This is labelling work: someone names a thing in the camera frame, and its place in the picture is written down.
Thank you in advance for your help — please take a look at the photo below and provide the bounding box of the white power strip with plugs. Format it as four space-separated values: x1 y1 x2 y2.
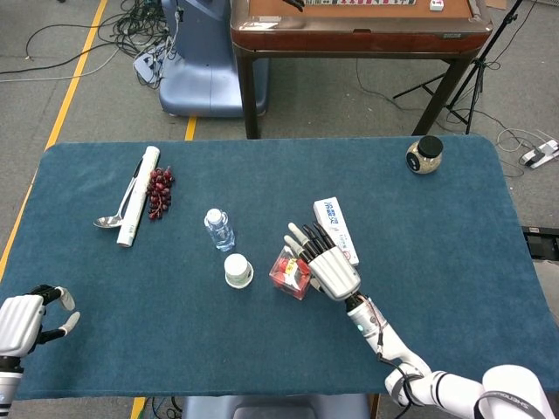
133 41 176 82

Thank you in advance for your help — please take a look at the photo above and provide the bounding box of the grey-blue robot body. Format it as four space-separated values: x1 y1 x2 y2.
181 394 371 419

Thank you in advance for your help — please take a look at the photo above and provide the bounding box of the clear plastic water bottle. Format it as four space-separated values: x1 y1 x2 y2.
204 208 237 253

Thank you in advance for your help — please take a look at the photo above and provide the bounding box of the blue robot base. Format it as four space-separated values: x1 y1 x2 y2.
158 0 270 118

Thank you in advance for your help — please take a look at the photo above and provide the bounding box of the blue table cloth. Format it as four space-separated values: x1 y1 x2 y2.
0 134 532 399

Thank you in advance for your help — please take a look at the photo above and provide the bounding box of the upturned white paper cup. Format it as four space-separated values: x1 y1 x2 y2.
224 253 255 290

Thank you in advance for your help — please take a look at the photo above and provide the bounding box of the black plastic equipment case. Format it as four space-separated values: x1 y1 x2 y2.
521 224 559 261

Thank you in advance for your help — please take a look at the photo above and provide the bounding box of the black floor cable bundle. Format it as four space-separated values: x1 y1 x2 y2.
0 0 176 88

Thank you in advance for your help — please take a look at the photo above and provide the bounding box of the glass jar with black lid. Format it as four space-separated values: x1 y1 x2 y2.
405 134 445 175

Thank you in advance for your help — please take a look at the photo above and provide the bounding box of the row of mahjong tiles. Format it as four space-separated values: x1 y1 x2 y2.
305 0 417 7

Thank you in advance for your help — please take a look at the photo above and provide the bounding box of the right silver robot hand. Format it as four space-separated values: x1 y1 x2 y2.
283 222 362 302

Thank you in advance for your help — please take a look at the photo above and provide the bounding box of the black tripod stand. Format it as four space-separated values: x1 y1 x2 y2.
392 0 525 135

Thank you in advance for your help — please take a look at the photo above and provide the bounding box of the brown mahjong table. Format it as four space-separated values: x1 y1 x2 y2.
230 0 494 140

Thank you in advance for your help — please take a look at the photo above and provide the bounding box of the white cling film roll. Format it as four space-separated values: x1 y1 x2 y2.
115 145 160 249

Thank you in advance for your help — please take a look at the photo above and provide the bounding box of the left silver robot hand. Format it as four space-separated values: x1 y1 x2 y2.
0 284 81 359

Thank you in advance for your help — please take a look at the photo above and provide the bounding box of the white toothpaste box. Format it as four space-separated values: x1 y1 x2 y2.
313 197 361 267

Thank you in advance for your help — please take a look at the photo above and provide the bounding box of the metal spoon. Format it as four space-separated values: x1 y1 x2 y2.
93 159 145 230

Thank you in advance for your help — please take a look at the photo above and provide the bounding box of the dark red grape bunch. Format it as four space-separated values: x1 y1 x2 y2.
145 165 176 221

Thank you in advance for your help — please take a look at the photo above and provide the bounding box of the clear box with red contents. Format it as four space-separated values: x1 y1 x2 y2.
268 245 314 301

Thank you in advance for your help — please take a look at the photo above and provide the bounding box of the white power strip with cable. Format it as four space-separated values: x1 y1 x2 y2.
495 128 559 170

